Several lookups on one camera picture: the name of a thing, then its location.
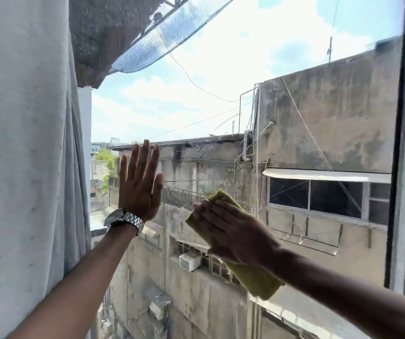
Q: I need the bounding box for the metal wall drying rack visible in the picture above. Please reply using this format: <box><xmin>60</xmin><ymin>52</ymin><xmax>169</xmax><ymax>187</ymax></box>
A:
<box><xmin>270</xmin><ymin>213</ymin><xmax>345</xmax><ymax>257</ymax></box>

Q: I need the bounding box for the silver metal wristwatch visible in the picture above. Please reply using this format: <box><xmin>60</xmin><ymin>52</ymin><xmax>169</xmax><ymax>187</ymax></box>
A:
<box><xmin>103</xmin><ymin>208</ymin><xmax>145</xmax><ymax>237</ymax></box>

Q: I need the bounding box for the dark sliding building window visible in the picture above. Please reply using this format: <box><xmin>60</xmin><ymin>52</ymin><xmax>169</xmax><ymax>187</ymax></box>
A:
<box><xmin>266</xmin><ymin>177</ymin><xmax>391</xmax><ymax>227</ymax></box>

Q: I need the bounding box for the person's left hand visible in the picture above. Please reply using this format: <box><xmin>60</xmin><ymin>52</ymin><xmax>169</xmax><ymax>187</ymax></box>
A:
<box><xmin>118</xmin><ymin>139</ymin><xmax>164</xmax><ymax>222</ymax></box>

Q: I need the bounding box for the thin metal pipe frame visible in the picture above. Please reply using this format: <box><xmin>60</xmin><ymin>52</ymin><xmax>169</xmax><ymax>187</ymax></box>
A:
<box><xmin>238</xmin><ymin>82</ymin><xmax>262</xmax><ymax>135</ymax></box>

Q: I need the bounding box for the white air conditioner unit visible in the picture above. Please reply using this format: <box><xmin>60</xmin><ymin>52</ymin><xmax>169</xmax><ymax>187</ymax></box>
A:
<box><xmin>179</xmin><ymin>251</ymin><xmax>202</xmax><ymax>272</ymax></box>

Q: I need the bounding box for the white diagonal cable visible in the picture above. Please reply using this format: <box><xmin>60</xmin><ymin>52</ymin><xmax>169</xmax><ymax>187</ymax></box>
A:
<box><xmin>281</xmin><ymin>77</ymin><xmax>362</xmax><ymax>213</ymax></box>

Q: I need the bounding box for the person's right forearm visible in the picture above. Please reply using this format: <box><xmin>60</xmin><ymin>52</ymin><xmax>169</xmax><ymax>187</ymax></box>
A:
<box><xmin>269</xmin><ymin>248</ymin><xmax>405</xmax><ymax>339</ymax></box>

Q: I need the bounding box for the white drain pipe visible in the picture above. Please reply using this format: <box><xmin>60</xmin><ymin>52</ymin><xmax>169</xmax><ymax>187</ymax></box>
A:
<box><xmin>242</xmin><ymin>130</ymin><xmax>253</xmax><ymax>162</ymax></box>

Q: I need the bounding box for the black sagging overhead cable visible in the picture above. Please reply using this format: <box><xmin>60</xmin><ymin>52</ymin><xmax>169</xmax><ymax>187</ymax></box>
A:
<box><xmin>156</xmin><ymin>27</ymin><xmax>253</xmax><ymax>103</ymax></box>

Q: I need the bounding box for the green cleaning cloth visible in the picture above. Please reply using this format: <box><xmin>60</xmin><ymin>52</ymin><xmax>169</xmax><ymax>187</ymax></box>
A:
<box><xmin>185</xmin><ymin>189</ymin><xmax>285</xmax><ymax>301</ymax></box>

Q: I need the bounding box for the metal balcony railing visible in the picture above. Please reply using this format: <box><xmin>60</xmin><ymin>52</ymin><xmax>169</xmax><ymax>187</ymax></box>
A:
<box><xmin>161</xmin><ymin>185</ymin><xmax>207</xmax><ymax>211</ymax></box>

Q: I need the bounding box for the person's right hand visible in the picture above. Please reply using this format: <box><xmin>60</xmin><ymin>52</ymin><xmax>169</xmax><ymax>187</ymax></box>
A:
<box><xmin>192</xmin><ymin>199</ymin><xmax>281</xmax><ymax>269</ymax></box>

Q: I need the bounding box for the white fabric curtain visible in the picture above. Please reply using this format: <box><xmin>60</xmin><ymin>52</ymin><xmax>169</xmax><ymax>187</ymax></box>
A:
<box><xmin>0</xmin><ymin>0</ymin><xmax>93</xmax><ymax>339</ymax></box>

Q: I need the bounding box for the green tree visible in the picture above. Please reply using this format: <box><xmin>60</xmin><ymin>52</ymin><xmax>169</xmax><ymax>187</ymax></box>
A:
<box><xmin>94</xmin><ymin>148</ymin><xmax>119</xmax><ymax>195</ymax></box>

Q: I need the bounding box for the rough concrete overhang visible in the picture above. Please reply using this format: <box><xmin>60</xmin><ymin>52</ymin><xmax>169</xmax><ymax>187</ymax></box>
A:
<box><xmin>69</xmin><ymin>0</ymin><xmax>169</xmax><ymax>89</ymax></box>

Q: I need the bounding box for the weathered grey concrete building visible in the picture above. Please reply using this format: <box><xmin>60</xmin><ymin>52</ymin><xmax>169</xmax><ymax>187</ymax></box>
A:
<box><xmin>107</xmin><ymin>36</ymin><xmax>403</xmax><ymax>339</ymax></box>

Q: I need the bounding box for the white window awning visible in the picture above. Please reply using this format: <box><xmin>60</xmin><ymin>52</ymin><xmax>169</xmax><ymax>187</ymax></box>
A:
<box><xmin>262</xmin><ymin>168</ymin><xmax>392</xmax><ymax>184</ymax></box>

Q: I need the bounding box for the translucent mesh net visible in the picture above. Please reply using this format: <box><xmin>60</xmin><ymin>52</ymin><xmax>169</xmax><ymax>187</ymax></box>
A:
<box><xmin>110</xmin><ymin>0</ymin><xmax>239</xmax><ymax>74</ymax></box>

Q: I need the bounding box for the person's left forearm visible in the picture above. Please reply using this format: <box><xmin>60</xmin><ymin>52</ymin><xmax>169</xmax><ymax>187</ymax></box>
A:
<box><xmin>8</xmin><ymin>224</ymin><xmax>138</xmax><ymax>339</ymax></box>

